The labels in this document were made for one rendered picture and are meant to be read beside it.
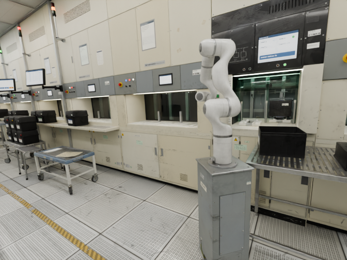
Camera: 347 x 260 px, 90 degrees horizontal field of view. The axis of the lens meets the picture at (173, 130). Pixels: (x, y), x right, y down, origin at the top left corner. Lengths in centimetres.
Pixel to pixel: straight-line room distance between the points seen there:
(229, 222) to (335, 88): 126
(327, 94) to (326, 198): 85
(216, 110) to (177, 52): 121
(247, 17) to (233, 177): 140
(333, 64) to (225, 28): 91
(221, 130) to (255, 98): 166
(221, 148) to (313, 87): 92
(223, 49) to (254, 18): 75
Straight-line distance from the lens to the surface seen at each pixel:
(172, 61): 216
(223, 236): 133
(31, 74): 391
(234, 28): 194
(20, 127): 425
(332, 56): 182
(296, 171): 125
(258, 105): 271
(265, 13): 192
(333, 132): 185
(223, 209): 122
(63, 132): 436
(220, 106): 108
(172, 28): 224
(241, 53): 186
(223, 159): 116
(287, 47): 182
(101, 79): 305
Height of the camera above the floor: 120
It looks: 10 degrees down
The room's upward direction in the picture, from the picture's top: 3 degrees counter-clockwise
